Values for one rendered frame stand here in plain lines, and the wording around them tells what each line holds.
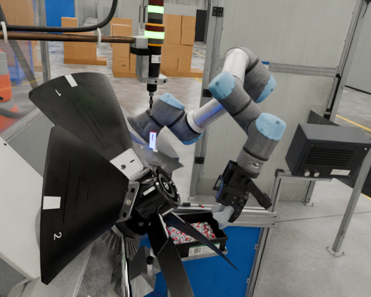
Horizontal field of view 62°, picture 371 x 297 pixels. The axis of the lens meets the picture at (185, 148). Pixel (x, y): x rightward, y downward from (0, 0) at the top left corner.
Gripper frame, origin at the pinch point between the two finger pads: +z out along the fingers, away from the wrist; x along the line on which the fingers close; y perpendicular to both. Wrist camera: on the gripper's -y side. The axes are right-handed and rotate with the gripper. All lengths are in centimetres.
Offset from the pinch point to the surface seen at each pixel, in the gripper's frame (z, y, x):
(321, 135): -31, -32, -31
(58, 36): -36, 54, 13
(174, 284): 1.7, 15.8, 25.3
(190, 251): 21.3, 0.9, -11.0
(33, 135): 41, 85, -97
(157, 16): -46, 38, 2
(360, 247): 54, -172, -117
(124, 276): 1.8, 26.8, 26.5
